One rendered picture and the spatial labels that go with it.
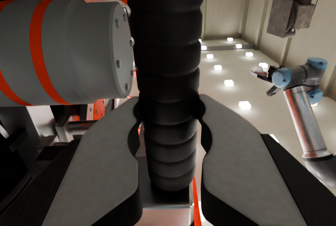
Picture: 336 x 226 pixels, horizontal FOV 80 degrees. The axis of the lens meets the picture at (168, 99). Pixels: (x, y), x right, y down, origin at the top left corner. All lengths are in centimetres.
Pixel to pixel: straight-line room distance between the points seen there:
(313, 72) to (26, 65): 94
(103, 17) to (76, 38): 4
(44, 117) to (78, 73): 16
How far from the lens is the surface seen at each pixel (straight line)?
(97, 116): 60
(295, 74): 93
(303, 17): 811
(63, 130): 41
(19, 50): 27
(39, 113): 39
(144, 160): 18
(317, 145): 93
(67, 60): 25
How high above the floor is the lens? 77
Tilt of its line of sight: 30 degrees up
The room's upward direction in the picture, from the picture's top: 178 degrees clockwise
